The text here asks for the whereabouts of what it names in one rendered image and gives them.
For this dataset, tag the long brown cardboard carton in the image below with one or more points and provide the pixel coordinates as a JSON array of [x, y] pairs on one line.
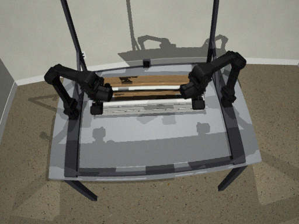
[[148, 80]]

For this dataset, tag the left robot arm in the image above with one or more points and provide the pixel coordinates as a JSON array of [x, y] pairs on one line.
[[204, 71]]

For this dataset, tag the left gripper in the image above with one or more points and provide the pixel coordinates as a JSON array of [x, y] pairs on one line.
[[197, 102]]

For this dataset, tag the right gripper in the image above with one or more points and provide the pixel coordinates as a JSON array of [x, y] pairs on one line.
[[95, 109]]

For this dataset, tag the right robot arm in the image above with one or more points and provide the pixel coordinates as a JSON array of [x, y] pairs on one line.
[[85, 79]]

